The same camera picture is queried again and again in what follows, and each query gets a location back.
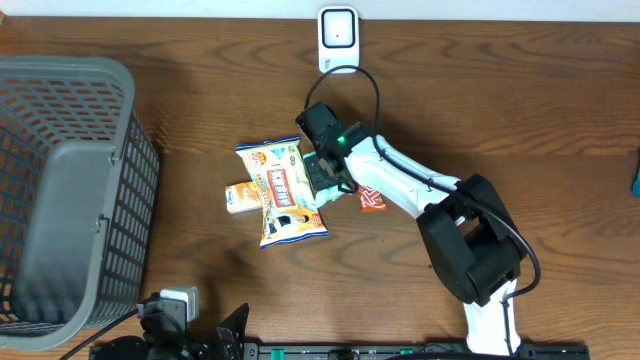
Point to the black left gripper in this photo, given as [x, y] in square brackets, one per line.
[229, 335]

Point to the yellow white wipes packet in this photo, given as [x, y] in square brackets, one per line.
[289, 211]

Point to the white barcode scanner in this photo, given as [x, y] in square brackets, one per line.
[338, 38]

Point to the mint green wipes pack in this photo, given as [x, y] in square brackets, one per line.
[326, 190]

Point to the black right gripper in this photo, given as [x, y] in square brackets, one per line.
[309, 165]

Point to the orange white snack packet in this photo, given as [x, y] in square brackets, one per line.
[242, 197]

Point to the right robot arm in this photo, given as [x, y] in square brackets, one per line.
[472, 243]

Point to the grey plastic shopping basket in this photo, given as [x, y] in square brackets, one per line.
[79, 177]

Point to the red chocolate bar wrapper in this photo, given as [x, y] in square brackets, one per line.
[371, 200]

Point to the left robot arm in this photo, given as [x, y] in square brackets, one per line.
[167, 337]

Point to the blue Listerine mouthwash bottle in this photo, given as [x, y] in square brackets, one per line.
[636, 185]

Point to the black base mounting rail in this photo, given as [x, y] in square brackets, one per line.
[350, 351]

